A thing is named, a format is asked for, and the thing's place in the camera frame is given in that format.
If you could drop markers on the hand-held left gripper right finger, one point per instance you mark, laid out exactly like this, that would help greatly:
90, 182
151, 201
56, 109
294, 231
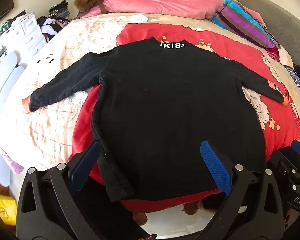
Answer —
215, 166

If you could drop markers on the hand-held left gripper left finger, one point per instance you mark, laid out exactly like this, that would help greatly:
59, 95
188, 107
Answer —
88, 160

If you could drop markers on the black long-sleeve sweater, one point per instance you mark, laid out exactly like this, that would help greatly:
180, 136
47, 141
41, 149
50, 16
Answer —
170, 110

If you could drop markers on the dark blue patterned clothes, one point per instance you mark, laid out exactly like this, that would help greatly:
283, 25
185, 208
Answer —
297, 80

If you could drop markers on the pile of dark clothes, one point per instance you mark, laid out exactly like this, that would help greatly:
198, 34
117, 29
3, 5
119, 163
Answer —
52, 22

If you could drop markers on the brown slipper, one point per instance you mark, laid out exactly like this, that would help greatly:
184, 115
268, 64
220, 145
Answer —
140, 218
192, 208

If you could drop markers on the beige patterned bedsheet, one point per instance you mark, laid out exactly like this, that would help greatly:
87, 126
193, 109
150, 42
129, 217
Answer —
52, 120

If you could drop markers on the yellow box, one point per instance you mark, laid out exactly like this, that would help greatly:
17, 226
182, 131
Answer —
2, 208

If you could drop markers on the white scalloped bed board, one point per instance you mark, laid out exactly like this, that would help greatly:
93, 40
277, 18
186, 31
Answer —
5, 80

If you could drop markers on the grey upholstered headboard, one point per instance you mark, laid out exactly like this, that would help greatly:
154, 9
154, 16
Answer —
287, 22

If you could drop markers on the striped colourful pillow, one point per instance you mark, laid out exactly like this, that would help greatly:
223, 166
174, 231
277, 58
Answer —
242, 22

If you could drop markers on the red floral blanket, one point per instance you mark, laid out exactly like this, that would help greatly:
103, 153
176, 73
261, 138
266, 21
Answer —
145, 33

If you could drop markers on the white dresser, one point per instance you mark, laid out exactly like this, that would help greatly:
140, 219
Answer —
27, 32

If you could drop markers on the brown fur-trimmed coat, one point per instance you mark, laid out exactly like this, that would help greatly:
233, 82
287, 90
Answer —
95, 0

